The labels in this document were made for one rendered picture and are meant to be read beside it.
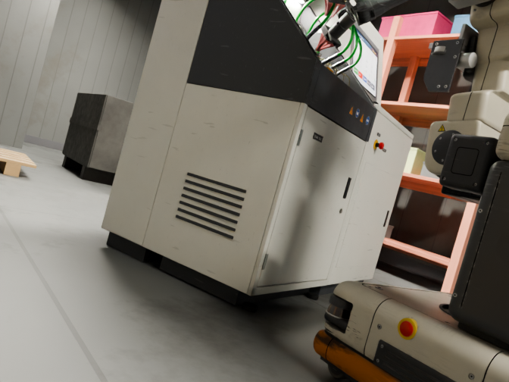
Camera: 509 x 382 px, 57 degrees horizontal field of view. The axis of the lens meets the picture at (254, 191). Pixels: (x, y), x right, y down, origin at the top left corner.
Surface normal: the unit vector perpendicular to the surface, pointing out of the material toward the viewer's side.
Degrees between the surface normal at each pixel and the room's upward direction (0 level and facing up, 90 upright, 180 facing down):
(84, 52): 90
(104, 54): 90
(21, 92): 90
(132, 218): 90
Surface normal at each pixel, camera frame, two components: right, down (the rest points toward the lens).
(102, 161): 0.55, 0.18
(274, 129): -0.53, -0.11
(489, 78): -0.78, -0.19
